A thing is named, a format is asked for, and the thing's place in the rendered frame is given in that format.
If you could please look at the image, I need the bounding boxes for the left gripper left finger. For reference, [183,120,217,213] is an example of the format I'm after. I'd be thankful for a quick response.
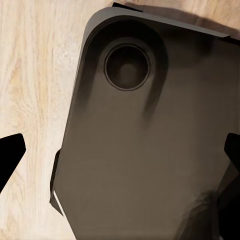
[0,133,26,193]

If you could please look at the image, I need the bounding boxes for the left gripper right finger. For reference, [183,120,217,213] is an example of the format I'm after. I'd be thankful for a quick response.
[224,133,240,173]

